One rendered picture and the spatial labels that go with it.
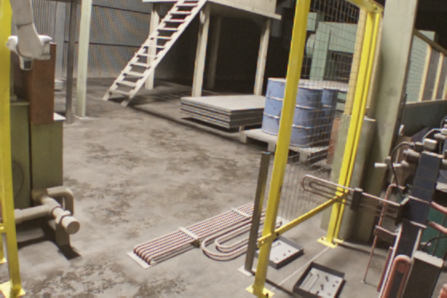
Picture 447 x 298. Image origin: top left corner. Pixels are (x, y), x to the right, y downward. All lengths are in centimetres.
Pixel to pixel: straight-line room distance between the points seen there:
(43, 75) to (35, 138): 50
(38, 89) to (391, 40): 261
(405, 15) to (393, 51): 28
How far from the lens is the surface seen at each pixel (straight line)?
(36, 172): 299
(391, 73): 293
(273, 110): 577
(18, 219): 261
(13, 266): 221
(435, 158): 137
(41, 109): 275
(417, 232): 143
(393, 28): 296
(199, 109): 660
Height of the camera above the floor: 139
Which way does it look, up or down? 13 degrees down
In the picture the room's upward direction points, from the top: 7 degrees clockwise
